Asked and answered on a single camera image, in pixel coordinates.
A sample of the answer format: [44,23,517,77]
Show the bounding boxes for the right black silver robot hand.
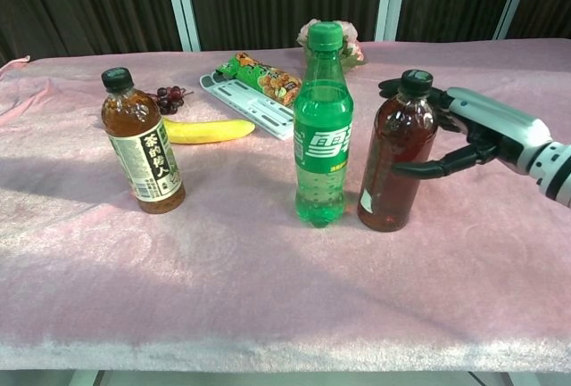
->
[378,77,557,181]

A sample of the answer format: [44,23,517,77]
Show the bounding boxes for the red tea bottle without label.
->
[356,69,440,233]

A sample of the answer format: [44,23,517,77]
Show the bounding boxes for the amber tea bottle with label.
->
[100,67,186,216]

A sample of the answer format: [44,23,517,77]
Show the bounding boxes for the pink artificial flower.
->
[296,19,368,70]

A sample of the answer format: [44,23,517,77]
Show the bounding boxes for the green Sprite bottle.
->
[293,21,354,229]

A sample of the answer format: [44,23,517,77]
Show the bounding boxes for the green snack packet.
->
[216,52,302,109]

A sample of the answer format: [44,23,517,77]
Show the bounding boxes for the white plastic slotted tray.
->
[198,72,296,142]

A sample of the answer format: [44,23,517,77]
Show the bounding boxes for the yellow banana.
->
[161,118,256,145]

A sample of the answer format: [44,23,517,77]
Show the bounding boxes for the dark red grape bunch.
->
[145,85,194,116]

